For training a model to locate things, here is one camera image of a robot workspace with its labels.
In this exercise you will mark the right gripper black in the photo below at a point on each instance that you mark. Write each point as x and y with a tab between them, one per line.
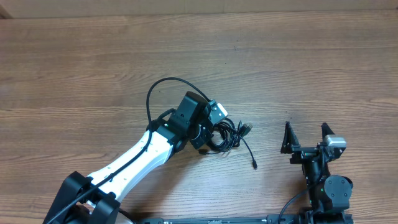
290	146

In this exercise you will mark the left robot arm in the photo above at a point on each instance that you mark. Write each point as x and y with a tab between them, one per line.
96	198

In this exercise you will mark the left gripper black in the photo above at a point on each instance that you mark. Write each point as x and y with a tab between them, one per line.
204	136

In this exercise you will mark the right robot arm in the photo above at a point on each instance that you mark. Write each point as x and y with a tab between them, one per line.
328	194

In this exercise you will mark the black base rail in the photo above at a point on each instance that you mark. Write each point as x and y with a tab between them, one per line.
270	219

